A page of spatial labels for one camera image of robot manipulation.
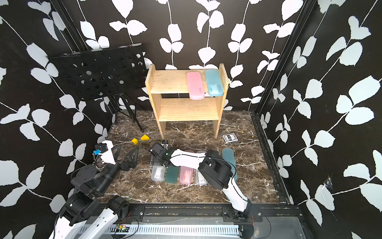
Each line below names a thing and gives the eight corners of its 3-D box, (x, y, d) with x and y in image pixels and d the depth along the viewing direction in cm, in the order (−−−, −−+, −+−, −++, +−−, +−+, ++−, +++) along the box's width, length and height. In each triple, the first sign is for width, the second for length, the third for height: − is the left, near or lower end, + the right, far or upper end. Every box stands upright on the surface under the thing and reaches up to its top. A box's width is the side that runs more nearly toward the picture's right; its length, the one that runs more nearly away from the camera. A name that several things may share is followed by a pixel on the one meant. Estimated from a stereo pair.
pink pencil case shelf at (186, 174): (179, 183, 86) (179, 182, 84) (180, 167, 92) (180, 166, 90) (193, 184, 86) (193, 182, 84) (193, 167, 92) (193, 166, 90)
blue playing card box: (225, 144, 104) (226, 142, 102) (222, 136, 108) (223, 134, 106) (237, 141, 105) (238, 139, 103) (233, 134, 109) (234, 132, 108)
